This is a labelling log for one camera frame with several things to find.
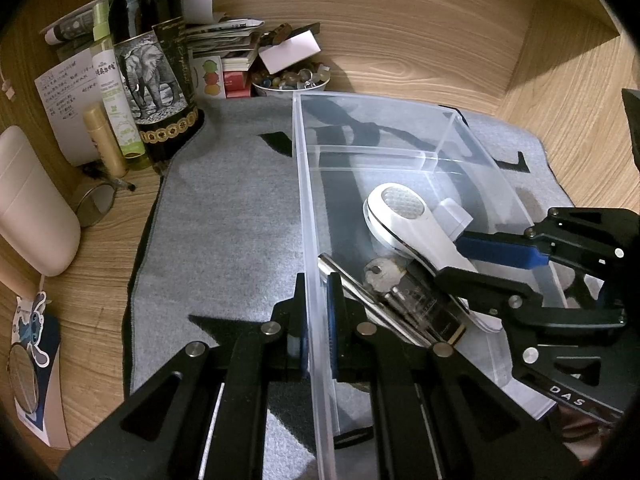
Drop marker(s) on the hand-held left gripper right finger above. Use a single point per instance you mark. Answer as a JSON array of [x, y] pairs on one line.
[[334, 335]]

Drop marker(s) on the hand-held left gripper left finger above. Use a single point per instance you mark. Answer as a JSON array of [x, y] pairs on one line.
[[295, 320]]

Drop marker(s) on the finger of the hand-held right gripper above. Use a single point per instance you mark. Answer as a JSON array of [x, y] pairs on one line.
[[500, 250], [480, 290]]

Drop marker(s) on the small white block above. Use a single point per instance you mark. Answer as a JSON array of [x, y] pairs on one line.
[[455, 217]]

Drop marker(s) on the glass and metal cylinder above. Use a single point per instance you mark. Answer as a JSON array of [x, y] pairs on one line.
[[425, 305]]

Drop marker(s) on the silver key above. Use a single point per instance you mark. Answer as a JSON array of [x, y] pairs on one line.
[[377, 272]]

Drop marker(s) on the white lint remover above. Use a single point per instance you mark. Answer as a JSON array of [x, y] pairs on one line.
[[410, 220]]

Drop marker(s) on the clear plastic box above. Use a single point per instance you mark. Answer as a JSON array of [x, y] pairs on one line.
[[310, 210]]

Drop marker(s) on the person's right hand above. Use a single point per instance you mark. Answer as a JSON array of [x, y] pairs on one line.
[[585, 430]]

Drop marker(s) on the grey mat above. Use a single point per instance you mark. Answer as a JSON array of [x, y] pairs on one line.
[[225, 240]]

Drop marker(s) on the white bowl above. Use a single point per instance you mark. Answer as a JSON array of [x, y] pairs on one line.
[[290, 91]]

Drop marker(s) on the small round mirror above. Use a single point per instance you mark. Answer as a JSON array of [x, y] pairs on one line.
[[95, 207]]

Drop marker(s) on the wooden desk hutch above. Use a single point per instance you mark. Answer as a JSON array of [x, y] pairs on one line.
[[425, 25]]

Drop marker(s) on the red box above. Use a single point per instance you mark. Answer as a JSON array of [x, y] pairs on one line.
[[237, 85]]

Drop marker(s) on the fruit sticker card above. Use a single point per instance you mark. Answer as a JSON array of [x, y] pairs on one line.
[[212, 77]]

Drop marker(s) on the blue card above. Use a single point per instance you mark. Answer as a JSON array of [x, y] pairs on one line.
[[47, 410]]

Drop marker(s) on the gold tube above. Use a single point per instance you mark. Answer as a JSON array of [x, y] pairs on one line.
[[102, 140]]

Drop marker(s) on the cartoon sticker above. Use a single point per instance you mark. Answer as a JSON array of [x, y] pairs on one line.
[[30, 325]]

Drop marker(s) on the white card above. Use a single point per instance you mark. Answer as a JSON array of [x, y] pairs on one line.
[[290, 52]]

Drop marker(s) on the dark wine bottle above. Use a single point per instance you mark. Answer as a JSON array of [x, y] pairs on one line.
[[150, 75]]

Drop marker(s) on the green spray bottle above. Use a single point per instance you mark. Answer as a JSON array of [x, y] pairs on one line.
[[112, 100]]

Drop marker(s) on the cream cylindrical container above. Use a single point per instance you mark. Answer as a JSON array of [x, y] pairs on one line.
[[30, 210]]

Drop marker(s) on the dark elongated object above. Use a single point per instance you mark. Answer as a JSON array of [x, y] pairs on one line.
[[295, 31]]

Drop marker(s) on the stack of booklets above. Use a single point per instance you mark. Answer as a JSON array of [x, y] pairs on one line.
[[220, 40]]

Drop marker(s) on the handwritten note paper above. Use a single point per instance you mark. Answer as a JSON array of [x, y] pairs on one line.
[[65, 105]]

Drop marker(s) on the white folded paper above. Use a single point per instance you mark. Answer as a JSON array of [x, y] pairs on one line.
[[197, 5]]

